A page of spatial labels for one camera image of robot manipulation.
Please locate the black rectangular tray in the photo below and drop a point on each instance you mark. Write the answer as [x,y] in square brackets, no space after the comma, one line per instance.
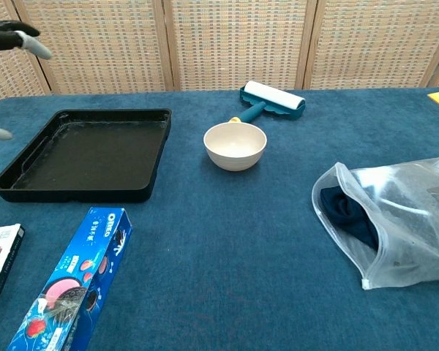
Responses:
[88,157]

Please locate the dark blue cloth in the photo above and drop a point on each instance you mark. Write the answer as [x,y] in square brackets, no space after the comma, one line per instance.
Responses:
[347,212]

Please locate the long blue Oreo box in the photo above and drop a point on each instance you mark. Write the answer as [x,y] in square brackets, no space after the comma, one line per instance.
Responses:
[77,278]

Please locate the transparent zip bag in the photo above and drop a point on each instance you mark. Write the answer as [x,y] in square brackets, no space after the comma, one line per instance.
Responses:
[406,234]

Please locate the woven wooden folding screen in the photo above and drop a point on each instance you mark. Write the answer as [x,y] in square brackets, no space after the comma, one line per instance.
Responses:
[223,40]

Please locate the teal lint roller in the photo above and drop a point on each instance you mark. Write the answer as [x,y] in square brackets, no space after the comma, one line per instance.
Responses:
[274,98]

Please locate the white bowl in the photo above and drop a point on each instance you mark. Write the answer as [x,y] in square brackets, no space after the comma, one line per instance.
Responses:
[235,146]

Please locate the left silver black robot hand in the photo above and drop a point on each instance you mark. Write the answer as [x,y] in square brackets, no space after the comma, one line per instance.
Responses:
[7,36]

